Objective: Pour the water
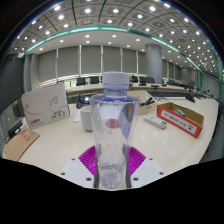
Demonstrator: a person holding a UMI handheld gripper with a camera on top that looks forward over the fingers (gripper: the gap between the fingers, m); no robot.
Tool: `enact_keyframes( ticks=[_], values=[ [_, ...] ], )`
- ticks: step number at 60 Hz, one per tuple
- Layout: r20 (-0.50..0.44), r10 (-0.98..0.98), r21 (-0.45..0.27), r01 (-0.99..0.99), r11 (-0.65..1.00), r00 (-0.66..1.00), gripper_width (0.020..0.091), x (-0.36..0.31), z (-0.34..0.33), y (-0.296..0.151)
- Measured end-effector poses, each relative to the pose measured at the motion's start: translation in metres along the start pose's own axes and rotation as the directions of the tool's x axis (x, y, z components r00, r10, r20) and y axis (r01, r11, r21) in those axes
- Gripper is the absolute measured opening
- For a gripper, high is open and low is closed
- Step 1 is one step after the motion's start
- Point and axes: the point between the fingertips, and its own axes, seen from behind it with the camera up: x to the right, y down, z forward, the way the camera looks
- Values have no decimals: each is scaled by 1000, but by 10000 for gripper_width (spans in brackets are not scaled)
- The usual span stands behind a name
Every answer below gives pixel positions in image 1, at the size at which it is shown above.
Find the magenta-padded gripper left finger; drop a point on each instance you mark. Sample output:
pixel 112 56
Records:
pixel 75 173

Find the clear plastic water bottle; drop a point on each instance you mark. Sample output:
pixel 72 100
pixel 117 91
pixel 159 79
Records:
pixel 113 146

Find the white paper sheet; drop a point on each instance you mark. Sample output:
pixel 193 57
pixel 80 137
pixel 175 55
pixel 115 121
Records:
pixel 77 117

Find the beige open organizer box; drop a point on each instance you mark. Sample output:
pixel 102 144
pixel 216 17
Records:
pixel 145 108

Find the group of ceiling lights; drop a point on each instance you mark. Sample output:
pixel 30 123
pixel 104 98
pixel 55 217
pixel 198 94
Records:
pixel 115 10

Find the group of black office chairs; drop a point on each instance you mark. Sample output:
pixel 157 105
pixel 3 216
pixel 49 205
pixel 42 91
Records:
pixel 81 81

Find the red and brown cardboard box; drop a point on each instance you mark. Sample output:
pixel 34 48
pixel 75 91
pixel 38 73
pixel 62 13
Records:
pixel 178 120

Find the black desk phone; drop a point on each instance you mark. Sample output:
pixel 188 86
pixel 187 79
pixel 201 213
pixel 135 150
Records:
pixel 81 101

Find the white remote control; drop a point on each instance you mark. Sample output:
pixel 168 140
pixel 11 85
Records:
pixel 155 121

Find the long curved conference desk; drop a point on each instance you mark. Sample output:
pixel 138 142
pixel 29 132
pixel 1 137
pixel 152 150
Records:
pixel 83 89

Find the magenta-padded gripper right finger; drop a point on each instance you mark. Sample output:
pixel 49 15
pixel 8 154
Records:
pixel 148 173

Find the black microphone base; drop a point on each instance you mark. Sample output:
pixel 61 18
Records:
pixel 190 99

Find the flat brown cardboard sheet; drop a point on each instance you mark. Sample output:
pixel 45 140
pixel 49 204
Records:
pixel 20 145

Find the white cup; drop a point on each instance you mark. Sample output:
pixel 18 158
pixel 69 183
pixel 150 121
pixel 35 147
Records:
pixel 86 118

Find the white copy paper box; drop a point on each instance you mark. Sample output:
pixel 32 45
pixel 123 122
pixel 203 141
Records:
pixel 45 106

